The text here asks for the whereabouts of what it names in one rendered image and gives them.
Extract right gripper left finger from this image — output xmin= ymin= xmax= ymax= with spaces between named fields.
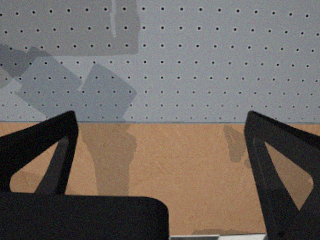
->
xmin=0 ymin=111 xmax=79 ymax=194

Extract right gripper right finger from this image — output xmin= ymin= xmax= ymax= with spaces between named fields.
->
xmin=244 ymin=111 xmax=320 ymax=240

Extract grey flat base plate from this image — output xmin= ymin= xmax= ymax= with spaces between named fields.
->
xmin=0 ymin=0 xmax=320 ymax=124

